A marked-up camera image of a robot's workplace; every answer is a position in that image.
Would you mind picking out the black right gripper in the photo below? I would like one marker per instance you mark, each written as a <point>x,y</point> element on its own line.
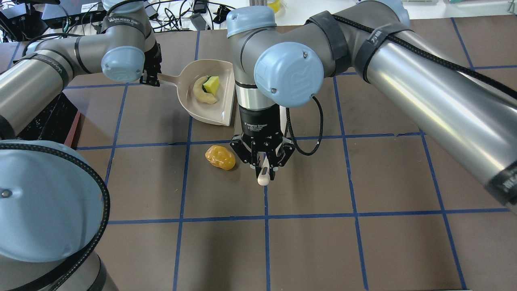
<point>260,123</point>

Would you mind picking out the yellow tape roll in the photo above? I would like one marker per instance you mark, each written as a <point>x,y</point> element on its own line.
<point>276,5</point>

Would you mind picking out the beige ring-shaped foam piece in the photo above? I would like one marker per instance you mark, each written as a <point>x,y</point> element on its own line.
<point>200,95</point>

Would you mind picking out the yellow paper ball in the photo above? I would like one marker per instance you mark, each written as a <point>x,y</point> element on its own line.
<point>220,157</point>

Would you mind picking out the black bag lined bin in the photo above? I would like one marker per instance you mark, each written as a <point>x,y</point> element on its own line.
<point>57,122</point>

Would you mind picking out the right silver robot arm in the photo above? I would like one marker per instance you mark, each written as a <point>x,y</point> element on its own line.
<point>469,114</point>

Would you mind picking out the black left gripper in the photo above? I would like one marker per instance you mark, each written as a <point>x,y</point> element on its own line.
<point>151,64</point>

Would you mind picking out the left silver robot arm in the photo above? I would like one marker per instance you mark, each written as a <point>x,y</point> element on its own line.
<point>54,206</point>

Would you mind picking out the yellow green sponge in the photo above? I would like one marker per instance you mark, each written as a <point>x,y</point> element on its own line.
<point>211,85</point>

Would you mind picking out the beige plastic dustpan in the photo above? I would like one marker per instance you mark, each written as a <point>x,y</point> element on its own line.
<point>218,113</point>

